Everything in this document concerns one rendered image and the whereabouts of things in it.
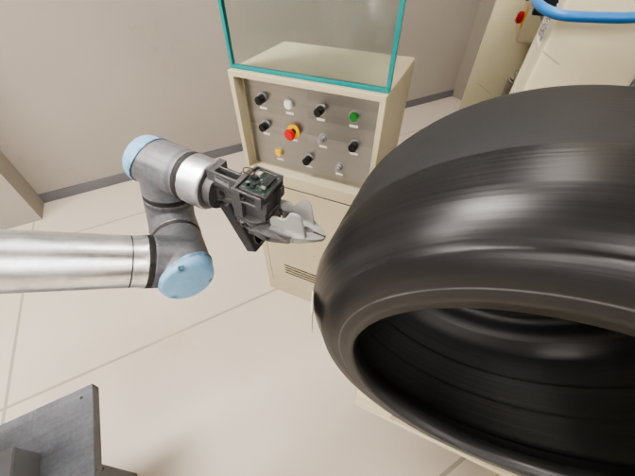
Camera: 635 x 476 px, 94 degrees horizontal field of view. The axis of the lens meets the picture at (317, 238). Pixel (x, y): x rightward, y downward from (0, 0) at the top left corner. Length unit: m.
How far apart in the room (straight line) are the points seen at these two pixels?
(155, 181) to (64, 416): 0.87
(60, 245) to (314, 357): 1.40
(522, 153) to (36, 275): 0.57
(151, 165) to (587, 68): 0.69
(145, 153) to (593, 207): 0.58
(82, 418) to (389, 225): 1.10
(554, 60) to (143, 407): 1.89
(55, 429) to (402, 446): 1.28
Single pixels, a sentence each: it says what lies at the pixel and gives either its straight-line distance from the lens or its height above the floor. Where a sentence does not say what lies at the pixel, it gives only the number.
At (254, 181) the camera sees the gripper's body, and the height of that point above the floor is 1.32.
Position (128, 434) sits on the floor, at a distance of 1.84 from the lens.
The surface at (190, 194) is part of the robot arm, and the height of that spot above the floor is 1.30.
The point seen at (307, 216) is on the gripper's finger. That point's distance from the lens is 0.50.
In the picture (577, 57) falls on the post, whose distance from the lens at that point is 0.63.
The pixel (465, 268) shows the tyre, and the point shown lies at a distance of 0.28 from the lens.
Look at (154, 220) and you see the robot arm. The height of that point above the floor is 1.22.
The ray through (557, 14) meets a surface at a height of 1.52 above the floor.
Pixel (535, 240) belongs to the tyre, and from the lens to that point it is 0.28.
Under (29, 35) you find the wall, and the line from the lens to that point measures 2.90.
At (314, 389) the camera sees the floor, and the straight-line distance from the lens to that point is 1.67.
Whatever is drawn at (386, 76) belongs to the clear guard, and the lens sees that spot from 0.97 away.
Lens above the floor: 1.60
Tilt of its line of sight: 46 degrees down
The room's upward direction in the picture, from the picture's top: straight up
